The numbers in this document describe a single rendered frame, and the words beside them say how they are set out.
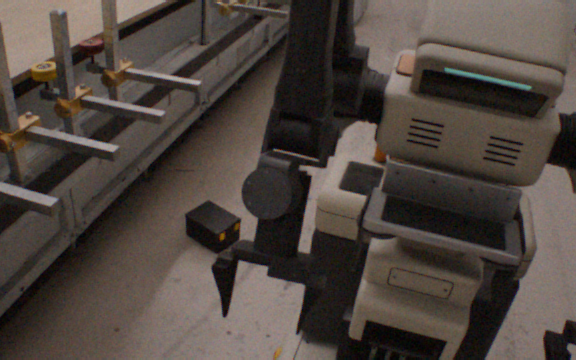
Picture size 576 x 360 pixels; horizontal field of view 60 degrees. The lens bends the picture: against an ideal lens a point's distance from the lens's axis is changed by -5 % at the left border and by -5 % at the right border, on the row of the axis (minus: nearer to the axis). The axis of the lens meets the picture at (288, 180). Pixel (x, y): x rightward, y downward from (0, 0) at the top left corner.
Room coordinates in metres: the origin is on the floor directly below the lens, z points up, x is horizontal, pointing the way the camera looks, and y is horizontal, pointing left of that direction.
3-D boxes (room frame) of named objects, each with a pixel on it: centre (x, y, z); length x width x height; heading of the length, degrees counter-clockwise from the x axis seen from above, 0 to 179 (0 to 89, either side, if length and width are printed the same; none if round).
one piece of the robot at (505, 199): (0.70, -0.26, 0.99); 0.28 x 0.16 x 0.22; 76
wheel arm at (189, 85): (1.64, 0.53, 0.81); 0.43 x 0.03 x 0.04; 77
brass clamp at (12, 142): (1.16, 0.73, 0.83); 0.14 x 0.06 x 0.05; 167
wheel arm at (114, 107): (1.40, 0.59, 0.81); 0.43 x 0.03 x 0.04; 77
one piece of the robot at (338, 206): (1.07, -0.35, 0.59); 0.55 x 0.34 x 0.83; 76
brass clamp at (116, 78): (1.64, 0.62, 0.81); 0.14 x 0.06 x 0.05; 167
